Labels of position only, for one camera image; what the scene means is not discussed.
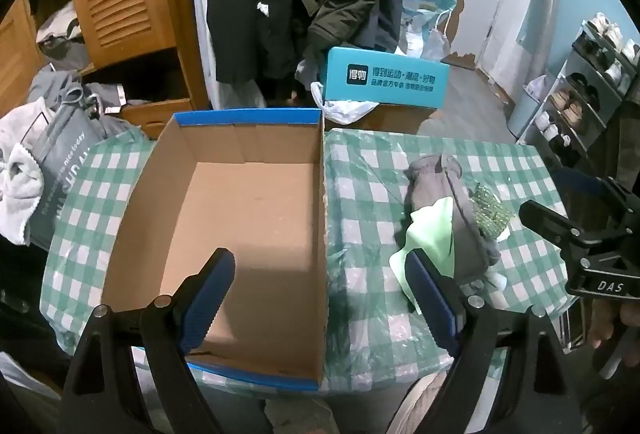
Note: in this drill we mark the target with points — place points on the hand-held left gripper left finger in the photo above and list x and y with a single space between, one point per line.
210 295

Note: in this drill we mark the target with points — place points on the green sparkly scrubber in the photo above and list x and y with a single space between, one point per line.
492 213

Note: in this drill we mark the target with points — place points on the brown cardboard carton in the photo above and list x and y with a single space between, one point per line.
395 117

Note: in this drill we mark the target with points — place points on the grey printed bag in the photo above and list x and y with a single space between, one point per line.
65 163

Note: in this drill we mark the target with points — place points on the light green cloth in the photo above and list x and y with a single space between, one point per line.
429 229

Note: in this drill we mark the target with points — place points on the grey glove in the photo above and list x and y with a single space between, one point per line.
467 226

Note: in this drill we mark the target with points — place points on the teal printed box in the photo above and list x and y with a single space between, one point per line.
385 76

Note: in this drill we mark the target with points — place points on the grey clothing pile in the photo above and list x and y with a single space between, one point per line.
60 81

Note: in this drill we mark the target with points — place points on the blue-edged cardboard box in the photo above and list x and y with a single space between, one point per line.
250 214

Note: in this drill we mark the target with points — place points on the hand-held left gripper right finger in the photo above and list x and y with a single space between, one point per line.
434 300

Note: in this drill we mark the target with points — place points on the person's right hand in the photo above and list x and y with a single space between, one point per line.
602 331

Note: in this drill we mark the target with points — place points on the pale blue bin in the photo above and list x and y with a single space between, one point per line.
527 111

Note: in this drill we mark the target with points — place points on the white towel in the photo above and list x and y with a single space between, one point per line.
20 148

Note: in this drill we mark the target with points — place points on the wooden wardrobe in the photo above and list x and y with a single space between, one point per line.
165 88

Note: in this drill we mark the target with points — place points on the group of shoes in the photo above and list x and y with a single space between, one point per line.
572 106

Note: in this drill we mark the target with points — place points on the green white checked tablecloth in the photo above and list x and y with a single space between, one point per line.
360 194

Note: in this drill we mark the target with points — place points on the grey shoe rack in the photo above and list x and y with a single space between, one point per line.
592 86

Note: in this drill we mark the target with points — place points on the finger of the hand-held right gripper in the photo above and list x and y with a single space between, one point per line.
580 181
546 216

